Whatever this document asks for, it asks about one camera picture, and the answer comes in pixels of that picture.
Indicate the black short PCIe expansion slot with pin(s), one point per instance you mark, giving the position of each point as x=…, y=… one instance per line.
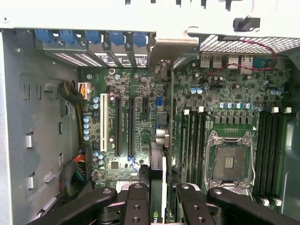
x=145, y=105

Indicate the white power connector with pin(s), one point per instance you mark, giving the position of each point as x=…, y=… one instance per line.
x=87, y=92

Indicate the black long PCIe expansion slot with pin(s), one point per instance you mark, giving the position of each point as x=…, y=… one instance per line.
x=131, y=126
x=118, y=126

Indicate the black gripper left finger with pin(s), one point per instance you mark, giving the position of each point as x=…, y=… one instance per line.
x=136, y=206

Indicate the installed RAM stick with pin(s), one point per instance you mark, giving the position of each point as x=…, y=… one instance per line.
x=186, y=145

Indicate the open black PC case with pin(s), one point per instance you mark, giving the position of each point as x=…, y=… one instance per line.
x=42, y=131

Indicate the empty black RAM slot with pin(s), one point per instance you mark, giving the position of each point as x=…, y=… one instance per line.
x=259, y=152
x=273, y=152
x=266, y=152
x=280, y=152

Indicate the CPU socket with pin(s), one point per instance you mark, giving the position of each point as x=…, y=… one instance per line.
x=230, y=161

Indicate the socket locking lever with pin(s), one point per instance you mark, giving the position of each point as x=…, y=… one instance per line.
x=208, y=164
x=252, y=164

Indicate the metal socket cover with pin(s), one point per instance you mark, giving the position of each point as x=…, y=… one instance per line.
x=236, y=186

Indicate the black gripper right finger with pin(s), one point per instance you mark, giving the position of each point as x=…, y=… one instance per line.
x=194, y=208

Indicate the green motherboard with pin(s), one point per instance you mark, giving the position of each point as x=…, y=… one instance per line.
x=234, y=82

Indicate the white PCI expansion slot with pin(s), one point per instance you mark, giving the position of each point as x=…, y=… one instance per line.
x=104, y=122

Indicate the blue PCIe expansion slot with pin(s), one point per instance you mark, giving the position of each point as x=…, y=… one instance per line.
x=159, y=117

